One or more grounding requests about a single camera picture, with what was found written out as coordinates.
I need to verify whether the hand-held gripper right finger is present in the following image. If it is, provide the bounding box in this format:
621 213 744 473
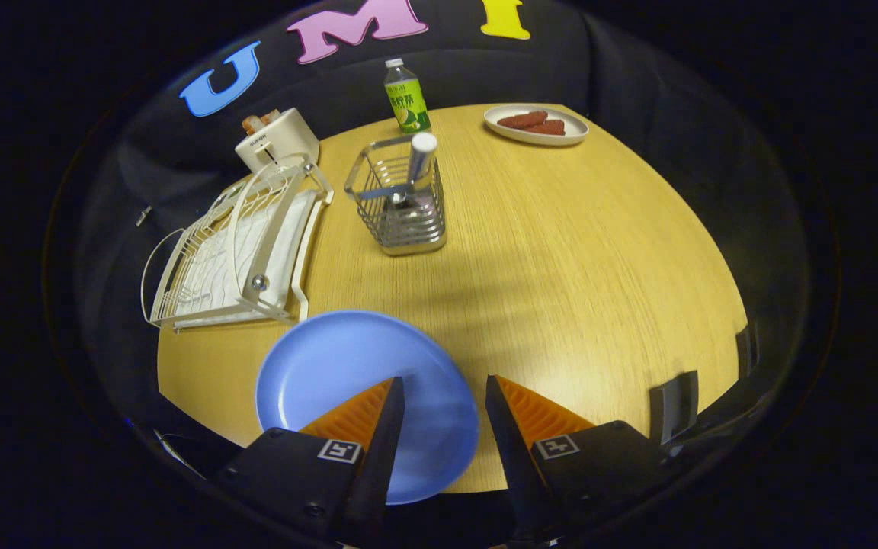
485 374 685 544

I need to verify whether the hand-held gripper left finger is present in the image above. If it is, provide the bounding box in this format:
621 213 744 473
214 376 407 546

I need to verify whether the blue plate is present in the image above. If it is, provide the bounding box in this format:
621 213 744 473
255 310 480 506

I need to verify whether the metal wire basket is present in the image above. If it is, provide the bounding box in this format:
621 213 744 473
344 135 448 256

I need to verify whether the white wire dish rack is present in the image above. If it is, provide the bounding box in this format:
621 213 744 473
140 155 335 332

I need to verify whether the checked handle metal spoon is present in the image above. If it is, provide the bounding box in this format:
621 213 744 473
389 132 440 210

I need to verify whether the white oval dish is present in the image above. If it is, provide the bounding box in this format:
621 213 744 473
483 104 589 146

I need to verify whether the dark grey chair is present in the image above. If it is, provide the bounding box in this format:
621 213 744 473
736 323 760 379
649 371 700 446

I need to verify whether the white toaster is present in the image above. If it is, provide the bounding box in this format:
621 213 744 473
235 108 321 173

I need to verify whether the green label drink bottle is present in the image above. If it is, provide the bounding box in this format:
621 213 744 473
384 59 432 135

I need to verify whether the black backdrop cloth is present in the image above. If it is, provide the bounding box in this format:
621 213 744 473
43 0 840 489

